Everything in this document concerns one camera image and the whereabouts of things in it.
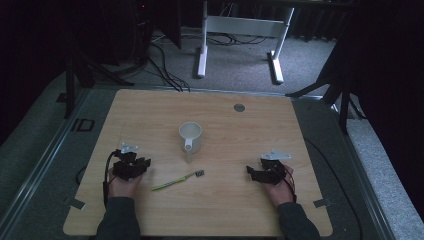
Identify long black floor cable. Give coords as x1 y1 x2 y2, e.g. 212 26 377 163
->
303 137 364 240

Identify black cables under desk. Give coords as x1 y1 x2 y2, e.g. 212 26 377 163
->
205 31 269 47

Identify short black cable loop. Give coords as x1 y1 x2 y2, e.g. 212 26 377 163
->
75 164 88 186

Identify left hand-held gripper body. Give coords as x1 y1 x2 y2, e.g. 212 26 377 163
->
111 142 144 182

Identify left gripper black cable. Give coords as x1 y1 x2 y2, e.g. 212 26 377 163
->
102 150 122 208

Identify person's right hand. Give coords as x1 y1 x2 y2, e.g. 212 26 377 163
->
261 164 296 208

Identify black rectangular floor bracket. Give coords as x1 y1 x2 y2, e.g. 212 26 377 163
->
70 117 96 133

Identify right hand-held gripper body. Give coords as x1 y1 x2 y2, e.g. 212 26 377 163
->
260 148 292 186

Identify green toothbrush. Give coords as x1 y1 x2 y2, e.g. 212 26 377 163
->
151 169 205 192

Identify black metal stand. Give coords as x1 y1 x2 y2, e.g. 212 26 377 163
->
63 43 135 120
285 39 367 136

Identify white cup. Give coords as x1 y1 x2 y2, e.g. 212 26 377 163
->
178 121 204 164

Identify white desk frame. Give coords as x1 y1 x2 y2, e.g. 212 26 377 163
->
196 0 296 85

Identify black floor cable bundle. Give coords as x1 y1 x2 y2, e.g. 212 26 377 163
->
145 42 192 93

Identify person's left hand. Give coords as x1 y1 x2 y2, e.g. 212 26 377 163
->
107 172 145 200

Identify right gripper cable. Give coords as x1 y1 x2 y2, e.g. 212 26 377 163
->
282 169 298 204

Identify grey tape strip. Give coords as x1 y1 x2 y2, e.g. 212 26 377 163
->
312 198 333 209
63 197 87 211

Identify dark computer tower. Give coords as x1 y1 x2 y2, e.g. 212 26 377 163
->
128 0 155 66

